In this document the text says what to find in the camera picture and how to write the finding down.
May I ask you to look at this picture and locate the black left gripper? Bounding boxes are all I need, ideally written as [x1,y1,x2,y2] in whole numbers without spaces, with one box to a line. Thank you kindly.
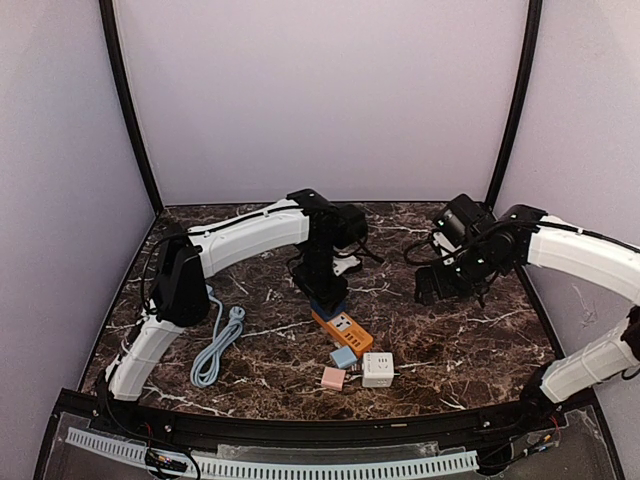
[292,242,348,317]

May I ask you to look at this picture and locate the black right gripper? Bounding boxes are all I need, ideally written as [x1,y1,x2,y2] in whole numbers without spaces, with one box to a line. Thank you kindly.
[415,245,503,307]

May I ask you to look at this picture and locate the dark blue cube socket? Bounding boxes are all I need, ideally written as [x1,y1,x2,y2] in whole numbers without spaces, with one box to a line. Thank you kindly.
[310,299,347,322]

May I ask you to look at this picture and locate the orange power strip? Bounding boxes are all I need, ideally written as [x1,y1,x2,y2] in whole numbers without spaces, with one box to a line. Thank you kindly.
[311,309,374,358]

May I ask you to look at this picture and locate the light blue charger plug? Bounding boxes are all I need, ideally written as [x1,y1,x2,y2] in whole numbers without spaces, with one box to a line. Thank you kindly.
[330,346,358,369]

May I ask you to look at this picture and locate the white cube socket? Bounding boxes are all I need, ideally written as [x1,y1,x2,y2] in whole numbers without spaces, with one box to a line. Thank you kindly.
[361,352,395,388]

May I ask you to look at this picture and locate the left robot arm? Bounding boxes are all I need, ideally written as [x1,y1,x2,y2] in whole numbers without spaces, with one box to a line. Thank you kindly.
[101,189,368,436]

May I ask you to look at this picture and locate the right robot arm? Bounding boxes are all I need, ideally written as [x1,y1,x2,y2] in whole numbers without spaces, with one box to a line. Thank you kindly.
[406,194,639,434]

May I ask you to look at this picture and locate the pink charger plug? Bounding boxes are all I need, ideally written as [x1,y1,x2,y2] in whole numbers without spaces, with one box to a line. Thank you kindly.
[321,367,346,391]

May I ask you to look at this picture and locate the grey-blue power strip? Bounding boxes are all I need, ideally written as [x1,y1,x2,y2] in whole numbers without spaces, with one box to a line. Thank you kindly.
[206,285,217,303]

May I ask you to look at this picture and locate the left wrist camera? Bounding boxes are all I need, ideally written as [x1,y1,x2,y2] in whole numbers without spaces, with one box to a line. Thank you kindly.
[333,204,368,249]

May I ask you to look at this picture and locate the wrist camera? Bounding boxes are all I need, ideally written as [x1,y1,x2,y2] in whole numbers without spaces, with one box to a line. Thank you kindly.
[333,204,368,249]
[432,193,496,254]

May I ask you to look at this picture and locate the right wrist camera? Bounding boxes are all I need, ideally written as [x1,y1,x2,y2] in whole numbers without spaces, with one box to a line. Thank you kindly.
[432,193,496,254]

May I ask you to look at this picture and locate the grey-blue coiled cable with plug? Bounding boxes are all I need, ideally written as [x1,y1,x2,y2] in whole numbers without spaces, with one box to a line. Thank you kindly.
[190,294,247,389]

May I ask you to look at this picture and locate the black front table rail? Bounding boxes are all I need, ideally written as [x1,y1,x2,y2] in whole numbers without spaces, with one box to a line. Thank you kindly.
[53,389,567,451]

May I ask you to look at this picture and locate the light blue slotted cable duct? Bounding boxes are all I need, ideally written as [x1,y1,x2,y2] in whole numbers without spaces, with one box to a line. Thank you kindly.
[65,427,479,479]

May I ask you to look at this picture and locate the black right frame post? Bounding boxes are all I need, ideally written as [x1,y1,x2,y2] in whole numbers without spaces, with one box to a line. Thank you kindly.
[484,0,543,211]

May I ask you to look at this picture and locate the black frame post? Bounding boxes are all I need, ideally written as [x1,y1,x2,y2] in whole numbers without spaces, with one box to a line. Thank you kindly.
[98,0,164,216]
[484,0,543,211]

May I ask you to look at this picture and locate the black left frame post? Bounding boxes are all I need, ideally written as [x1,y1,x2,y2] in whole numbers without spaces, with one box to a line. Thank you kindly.
[98,0,164,216]

